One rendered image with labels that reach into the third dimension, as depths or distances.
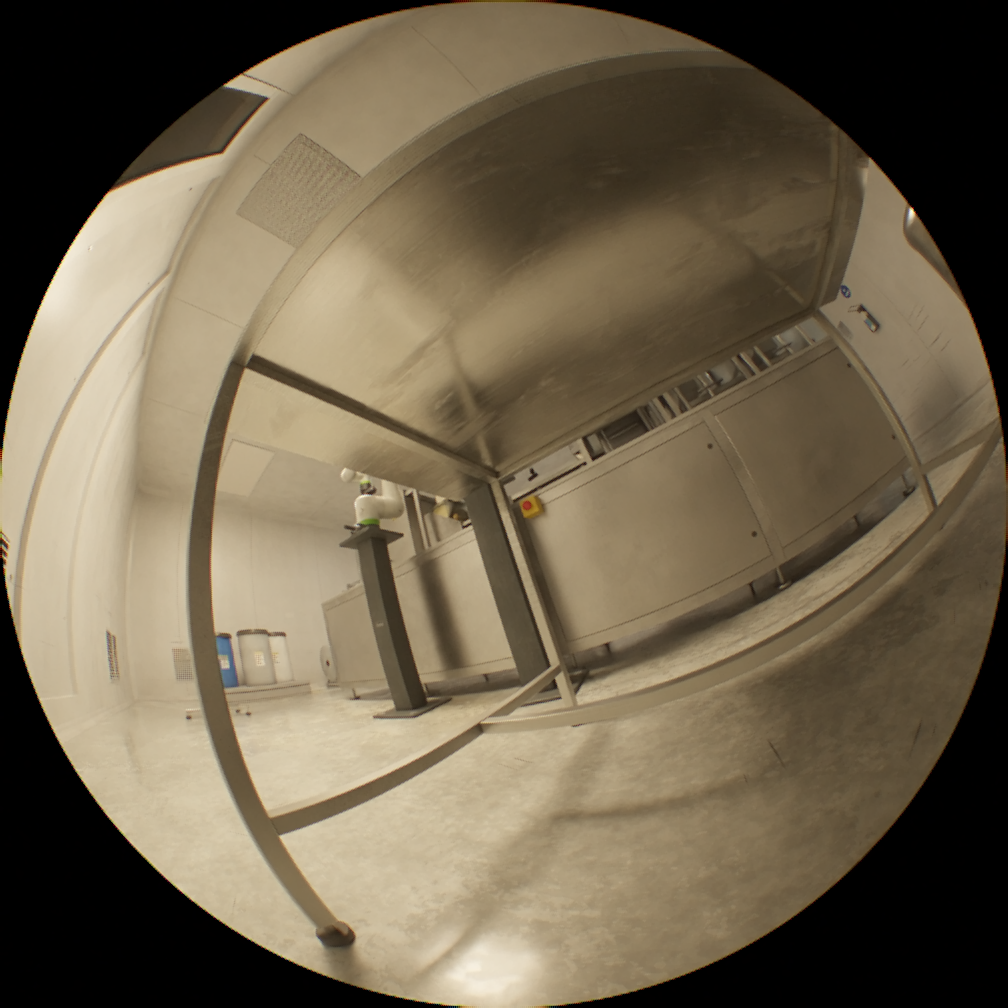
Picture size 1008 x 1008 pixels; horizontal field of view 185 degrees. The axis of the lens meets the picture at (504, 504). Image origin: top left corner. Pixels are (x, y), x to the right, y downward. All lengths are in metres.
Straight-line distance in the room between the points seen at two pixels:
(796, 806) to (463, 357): 0.72
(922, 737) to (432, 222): 0.74
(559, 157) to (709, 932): 0.71
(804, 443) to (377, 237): 1.42
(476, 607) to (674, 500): 0.98
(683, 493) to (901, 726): 1.06
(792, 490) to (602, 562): 0.82
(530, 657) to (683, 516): 0.77
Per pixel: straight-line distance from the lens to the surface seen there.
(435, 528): 2.01
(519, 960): 0.36
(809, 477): 1.39
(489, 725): 0.48
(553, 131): 0.42
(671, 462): 1.27
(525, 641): 1.17
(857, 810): 0.39
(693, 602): 1.23
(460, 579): 1.54
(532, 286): 0.47
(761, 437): 1.37
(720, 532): 1.24
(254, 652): 3.80
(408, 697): 1.56
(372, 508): 1.75
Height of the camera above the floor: 0.31
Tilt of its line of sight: 21 degrees up
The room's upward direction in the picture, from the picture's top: 19 degrees counter-clockwise
